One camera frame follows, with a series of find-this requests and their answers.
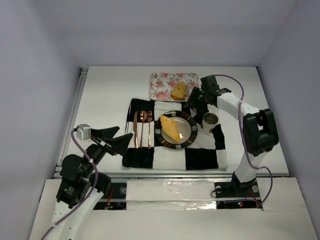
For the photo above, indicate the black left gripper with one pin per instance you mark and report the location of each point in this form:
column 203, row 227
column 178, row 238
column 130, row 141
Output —
column 105, row 142

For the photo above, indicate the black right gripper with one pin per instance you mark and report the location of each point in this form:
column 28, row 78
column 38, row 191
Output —
column 198, row 100

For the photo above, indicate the brown round bread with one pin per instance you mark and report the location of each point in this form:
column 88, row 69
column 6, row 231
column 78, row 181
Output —
column 180, row 92

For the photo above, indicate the yellow oval bread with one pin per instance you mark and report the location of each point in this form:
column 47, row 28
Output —
column 170, row 128

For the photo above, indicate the silver metal tongs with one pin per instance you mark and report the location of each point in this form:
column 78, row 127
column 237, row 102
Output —
column 193, row 112

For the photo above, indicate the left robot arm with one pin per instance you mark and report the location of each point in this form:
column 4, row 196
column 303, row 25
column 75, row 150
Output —
column 82, row 185

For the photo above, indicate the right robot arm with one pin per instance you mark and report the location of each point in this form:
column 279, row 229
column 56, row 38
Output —
column 257, row 128

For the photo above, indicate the metal cup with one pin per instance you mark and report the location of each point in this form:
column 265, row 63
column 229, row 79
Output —
column 209, row 122

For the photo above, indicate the black white checkered cloth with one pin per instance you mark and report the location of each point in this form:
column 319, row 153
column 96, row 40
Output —
column 208, row 152

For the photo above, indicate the copper knife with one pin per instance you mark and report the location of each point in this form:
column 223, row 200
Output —
column 135, row 129

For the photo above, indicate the dark rimmed round plate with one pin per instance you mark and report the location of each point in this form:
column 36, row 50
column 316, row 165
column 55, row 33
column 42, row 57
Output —
column 187, row 128

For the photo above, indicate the floral rectangular tray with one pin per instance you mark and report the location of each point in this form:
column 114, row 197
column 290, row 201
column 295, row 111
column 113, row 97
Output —
column 162, row 84

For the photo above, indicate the copper spoon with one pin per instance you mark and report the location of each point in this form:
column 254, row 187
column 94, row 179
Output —
column 143, row 117

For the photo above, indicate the copper fork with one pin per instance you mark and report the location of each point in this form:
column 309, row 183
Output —
column 149, row 119

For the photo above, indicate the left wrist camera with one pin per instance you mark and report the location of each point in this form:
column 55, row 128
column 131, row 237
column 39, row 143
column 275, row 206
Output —
column 83, row 132

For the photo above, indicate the aluminium rail frame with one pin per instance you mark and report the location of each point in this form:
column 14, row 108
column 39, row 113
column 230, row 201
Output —
column 103, row 97

